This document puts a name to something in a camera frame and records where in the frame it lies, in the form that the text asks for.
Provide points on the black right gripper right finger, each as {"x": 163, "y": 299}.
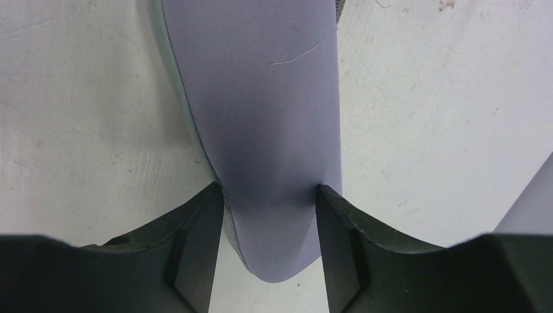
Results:
{"x": 369, "y": 266}

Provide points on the lilac umbrella case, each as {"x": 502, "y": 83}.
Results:
{"x": 257, "y": 83}

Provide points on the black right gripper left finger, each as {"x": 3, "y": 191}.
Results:
{"x": 166, "y": 265}

